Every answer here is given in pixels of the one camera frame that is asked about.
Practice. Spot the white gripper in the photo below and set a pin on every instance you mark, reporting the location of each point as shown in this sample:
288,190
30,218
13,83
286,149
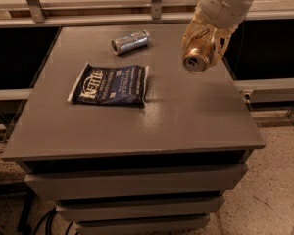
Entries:
220,8

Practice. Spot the orange soda can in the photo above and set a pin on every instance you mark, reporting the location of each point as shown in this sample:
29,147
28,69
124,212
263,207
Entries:
197,55

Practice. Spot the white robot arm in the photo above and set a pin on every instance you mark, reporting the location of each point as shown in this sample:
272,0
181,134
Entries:
206,38

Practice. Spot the silver blue can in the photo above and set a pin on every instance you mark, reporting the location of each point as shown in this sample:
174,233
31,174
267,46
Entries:
130,42

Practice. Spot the blue Kettle chips bag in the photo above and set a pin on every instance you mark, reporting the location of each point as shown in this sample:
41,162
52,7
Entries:
121,86

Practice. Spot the grey drawer cabinet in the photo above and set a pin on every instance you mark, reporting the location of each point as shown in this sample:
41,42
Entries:
188,119

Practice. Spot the bottom grey drawer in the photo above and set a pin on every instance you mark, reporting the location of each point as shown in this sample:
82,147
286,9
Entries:
142,225

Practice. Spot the grey drawer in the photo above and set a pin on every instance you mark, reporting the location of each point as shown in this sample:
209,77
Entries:
135,182
140,208
142,225

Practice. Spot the top grey drawer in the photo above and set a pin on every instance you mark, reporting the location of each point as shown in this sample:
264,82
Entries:
135,182

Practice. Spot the middle grey drawer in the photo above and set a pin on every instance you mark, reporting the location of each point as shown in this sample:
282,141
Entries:
140,208

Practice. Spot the metal window frame rail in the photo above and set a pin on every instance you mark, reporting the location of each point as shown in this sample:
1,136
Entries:
46,13

